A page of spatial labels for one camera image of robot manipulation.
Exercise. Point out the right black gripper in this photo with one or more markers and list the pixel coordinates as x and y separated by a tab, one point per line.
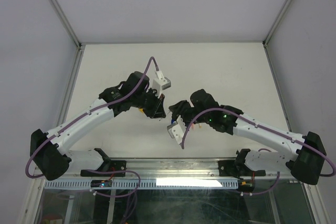
179	109

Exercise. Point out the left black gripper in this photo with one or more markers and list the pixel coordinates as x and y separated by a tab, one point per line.
157	110

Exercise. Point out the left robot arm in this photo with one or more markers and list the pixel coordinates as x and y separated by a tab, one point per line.
52	151

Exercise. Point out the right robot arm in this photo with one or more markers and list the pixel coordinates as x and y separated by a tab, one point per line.
301	156

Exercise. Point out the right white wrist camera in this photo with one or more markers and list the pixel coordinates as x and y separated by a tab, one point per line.
178	130

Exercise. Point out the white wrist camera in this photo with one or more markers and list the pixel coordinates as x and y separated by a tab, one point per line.
178	130
160	83

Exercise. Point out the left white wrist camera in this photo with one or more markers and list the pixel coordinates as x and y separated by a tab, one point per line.
160	83

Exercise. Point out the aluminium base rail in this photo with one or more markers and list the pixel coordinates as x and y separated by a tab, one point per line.
168	167

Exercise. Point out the perforated cable duct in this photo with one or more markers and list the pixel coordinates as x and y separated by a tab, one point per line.
158	183

